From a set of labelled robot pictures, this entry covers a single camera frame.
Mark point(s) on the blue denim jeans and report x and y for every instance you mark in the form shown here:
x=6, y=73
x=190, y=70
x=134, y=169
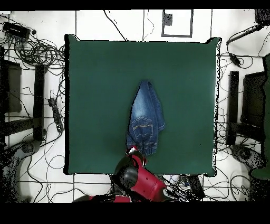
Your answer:
x=145, y=109

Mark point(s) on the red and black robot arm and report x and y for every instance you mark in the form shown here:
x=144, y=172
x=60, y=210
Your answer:
x=147, y=181

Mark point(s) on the dark flat panel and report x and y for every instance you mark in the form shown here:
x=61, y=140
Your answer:
x=253, y=99
x=13, y=88

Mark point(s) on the dark green table cloth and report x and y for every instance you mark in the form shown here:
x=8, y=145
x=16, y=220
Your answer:
x=101, y=84

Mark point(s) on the black power strip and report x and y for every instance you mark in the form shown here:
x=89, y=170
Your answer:
x=56, y=115
x=196, y=187

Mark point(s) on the black stand leg bar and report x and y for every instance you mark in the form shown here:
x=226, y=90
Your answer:
x=233, y=105
x=39, y=101

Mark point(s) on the small grey square patch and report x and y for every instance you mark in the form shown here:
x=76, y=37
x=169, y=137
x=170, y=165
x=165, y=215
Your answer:
x=168, y=19

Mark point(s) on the black round stand base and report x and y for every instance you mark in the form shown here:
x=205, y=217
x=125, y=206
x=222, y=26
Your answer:
x=28, y=146
x=244, y=154

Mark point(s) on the black power brick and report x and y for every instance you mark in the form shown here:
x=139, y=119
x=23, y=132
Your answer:
x=235, y=59

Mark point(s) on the black rod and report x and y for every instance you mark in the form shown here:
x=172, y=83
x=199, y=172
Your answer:
x=242, y=34

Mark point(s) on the black corner box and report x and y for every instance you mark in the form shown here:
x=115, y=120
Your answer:
x=262, y=17

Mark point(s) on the grey square floor frame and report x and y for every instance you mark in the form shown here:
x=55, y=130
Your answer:
x=191, y=23

